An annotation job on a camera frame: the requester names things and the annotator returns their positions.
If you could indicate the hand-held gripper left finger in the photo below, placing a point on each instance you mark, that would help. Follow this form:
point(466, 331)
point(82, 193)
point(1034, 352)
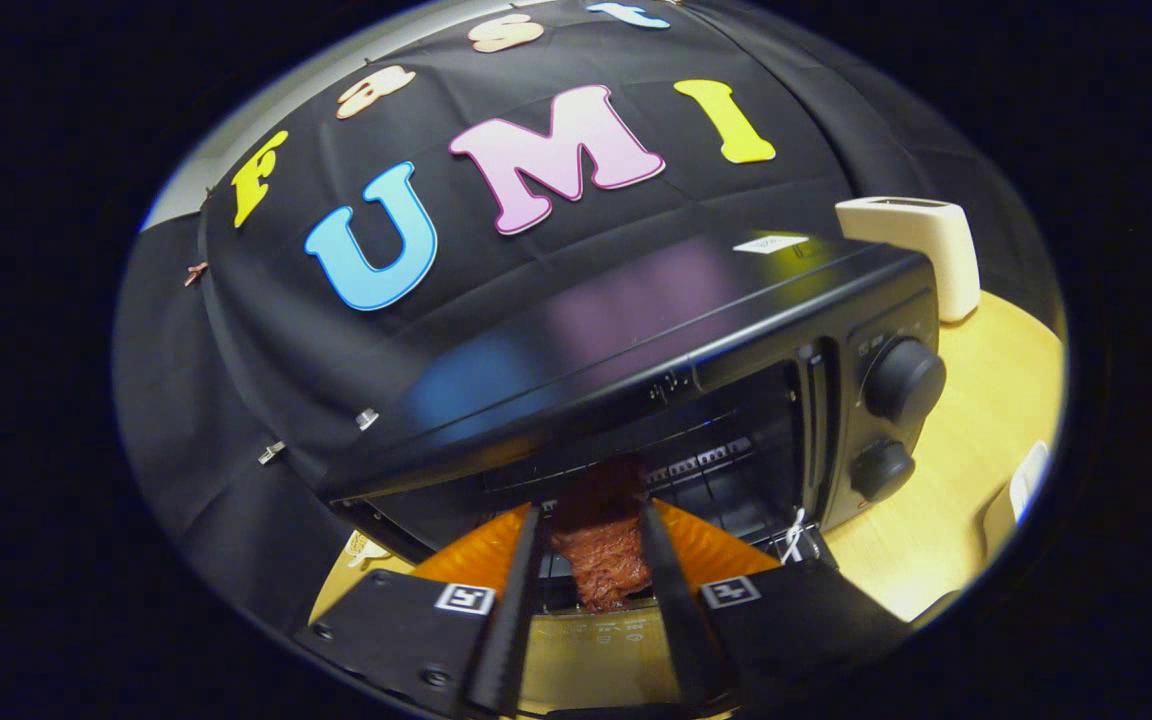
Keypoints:
point(511, 620)

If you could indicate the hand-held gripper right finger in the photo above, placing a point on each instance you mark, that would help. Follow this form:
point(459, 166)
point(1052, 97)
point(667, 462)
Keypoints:
point(676, 610)

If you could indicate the red-brown meat slice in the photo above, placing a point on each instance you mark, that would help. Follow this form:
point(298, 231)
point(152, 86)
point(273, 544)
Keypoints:
point(601, 560)

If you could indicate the black toaster oven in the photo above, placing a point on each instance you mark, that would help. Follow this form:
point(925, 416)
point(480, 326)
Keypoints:
point(636, 330)

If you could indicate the white bread toaster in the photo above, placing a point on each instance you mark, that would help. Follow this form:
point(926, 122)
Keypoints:
point(921, 245)

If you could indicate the white divided dish with beans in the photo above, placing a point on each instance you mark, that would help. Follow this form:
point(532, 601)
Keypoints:
point(368, 550)

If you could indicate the silver clip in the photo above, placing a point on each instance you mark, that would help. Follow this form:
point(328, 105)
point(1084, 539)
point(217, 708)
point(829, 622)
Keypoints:
point(271, 453)

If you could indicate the white rectangular plate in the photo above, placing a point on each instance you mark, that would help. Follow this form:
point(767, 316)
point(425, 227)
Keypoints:
point(1028, 480)

